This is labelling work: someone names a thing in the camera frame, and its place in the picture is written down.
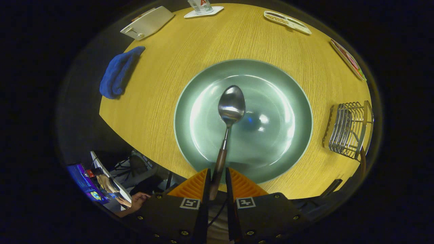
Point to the pale green plate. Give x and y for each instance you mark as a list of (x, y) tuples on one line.
[(271, 135)]

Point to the white labelled bottle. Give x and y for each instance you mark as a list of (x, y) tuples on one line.
[(201, 6)]

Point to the white divided dish of beans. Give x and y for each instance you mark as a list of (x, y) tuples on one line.
[(288, 21)]

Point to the blue folded cloth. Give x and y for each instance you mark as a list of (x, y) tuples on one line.
[(117, 74)]

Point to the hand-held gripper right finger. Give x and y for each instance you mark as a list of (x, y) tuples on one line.
[(234, 220)]

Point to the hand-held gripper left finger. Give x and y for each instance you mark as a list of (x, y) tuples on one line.
[(202, 223)]

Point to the white square coaster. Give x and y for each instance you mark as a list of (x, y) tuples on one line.
[(217, 10)]

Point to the white laptop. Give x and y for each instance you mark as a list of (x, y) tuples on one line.
[(84, 183)]

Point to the person's beige trousers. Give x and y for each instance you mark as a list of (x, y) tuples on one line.
[(218, 234)]

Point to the white plate of food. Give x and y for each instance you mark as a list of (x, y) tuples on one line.
[(351, 61)]

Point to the white toaster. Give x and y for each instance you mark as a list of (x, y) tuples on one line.
[(149, 22)]

